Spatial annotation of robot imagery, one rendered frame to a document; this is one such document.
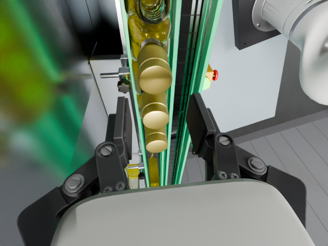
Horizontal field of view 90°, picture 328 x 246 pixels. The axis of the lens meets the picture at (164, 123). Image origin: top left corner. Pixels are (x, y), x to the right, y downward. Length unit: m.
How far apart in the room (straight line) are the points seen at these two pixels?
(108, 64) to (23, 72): 0.31
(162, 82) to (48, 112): 0.13
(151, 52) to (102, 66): 0.32
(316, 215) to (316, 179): 0.42
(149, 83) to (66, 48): 0.16
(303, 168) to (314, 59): 2.34
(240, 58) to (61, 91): 0.82
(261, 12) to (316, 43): 0.27
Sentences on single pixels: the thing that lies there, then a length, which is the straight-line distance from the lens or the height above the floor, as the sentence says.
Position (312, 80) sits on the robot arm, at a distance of 0.56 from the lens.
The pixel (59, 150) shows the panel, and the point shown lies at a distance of 0.24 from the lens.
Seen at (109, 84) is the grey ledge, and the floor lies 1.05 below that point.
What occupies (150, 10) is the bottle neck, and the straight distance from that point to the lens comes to 0.19.
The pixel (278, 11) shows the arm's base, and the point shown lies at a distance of 0.72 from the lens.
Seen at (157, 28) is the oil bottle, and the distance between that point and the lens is 0.23.
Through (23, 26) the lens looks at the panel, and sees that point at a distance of 0.22.
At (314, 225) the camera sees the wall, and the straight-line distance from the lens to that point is 2.66.
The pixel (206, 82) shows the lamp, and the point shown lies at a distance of 0.58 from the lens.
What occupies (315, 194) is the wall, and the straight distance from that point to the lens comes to 2.76.
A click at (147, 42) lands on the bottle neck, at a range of 0.21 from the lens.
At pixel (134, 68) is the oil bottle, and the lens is 0.26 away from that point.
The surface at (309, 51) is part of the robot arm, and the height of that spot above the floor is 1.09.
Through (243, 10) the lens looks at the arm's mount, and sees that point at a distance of 0.78.
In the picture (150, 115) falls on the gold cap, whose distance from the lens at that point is 0.20.
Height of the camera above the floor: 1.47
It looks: 42 degrees down
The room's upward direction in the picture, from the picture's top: 171 degrees clockwise
